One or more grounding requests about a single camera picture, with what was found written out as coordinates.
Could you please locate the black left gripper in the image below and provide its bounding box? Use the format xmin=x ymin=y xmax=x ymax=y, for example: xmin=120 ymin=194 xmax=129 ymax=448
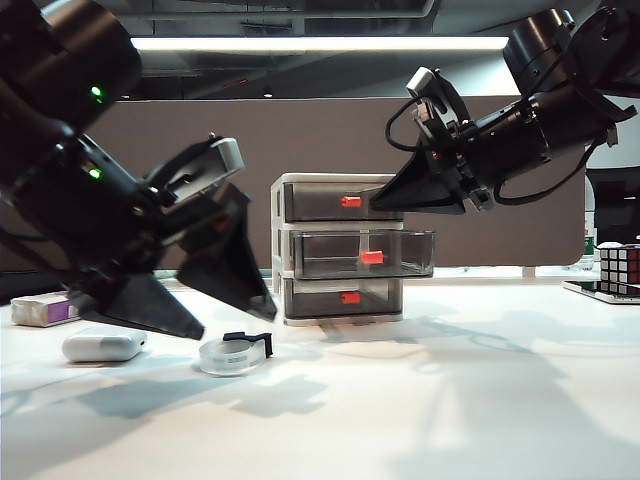
xmin=64 ymin=177 xmax=279 ymax=342

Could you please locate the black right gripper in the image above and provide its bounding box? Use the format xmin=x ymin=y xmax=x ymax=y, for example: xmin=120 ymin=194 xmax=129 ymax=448
xmin=369 ymin=87 xmax=497 ymax=215

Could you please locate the transparent tape roll with cutter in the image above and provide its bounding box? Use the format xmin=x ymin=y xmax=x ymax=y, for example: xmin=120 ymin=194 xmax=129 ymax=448
xmin=198 ymin=330 xmax=274 ymax=377

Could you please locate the white plastic drawer cabinet frame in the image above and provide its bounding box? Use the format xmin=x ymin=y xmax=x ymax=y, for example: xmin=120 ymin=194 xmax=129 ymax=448
xmin=269 ymin=171 xmax=407 ymax=329

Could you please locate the smoky drawer with red handle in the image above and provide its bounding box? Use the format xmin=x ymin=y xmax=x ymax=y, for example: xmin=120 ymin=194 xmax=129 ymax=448
xmin=282 ymin=180 xmax=404 ymax=223
xmin=288 ymin=229 xmax=437 ymax=281
xmin=282 ymin=276 xmax=404 ymax=320

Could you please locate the white earbuds charging case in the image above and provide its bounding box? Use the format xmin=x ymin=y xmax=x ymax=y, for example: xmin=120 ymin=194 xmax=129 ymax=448
xmin=61 ymin=324 xmax=149 ymax=364

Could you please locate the brown desk partition panel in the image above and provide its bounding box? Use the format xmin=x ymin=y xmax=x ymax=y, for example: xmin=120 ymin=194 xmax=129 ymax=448
xmin=0 ymin=94 xmax=588 ymax=274

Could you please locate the white eraser with purple sleeve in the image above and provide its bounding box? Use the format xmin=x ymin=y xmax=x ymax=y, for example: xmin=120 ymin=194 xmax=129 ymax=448
xmin=10 ymin=291 xmax=82 ymax=329

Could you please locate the green labelled bottle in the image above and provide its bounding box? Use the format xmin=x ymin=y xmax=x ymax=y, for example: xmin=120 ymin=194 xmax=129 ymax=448
xmin=582 ymin=224 xmax=599 ymax=264

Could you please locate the long ceiling light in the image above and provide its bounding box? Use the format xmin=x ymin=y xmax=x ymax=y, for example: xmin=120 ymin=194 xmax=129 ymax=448
xmin=128 ymin=35 xmax=510 ymax=52

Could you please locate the black smartphone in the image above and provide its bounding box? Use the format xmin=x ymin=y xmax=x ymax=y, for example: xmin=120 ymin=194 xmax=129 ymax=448
xmin=563 ymin=279 xmax=640 ymax=305

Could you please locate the black office chair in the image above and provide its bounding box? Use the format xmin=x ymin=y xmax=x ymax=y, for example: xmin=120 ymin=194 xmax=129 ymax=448
xmin=585 ymin=166 xmax=640 ymax=247

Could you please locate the black Rubik's cube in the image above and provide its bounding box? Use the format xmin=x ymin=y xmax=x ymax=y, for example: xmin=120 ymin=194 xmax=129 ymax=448
xmin=597 ymin=241 xmax=640 ymax=294

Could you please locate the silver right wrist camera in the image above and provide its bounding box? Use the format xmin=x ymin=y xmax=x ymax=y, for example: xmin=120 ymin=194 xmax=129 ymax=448
xmin=405 ymin=66 xmax=442 ymax=100

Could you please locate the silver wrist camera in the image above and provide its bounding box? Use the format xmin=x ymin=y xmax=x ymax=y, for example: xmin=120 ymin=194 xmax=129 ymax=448
xmin=169 ymin=136 xmax=247 ymax=199
xmin=405 ymin=66 xmax=442 ymax=100

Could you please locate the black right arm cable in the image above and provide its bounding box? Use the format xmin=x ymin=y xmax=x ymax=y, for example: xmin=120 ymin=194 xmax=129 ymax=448
xmin=491 ymin=139 xmax=597 ymax=207

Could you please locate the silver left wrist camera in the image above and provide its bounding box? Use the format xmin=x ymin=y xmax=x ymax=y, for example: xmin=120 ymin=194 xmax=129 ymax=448
xmin=169 ymin=136 xmax=247 ymax=199

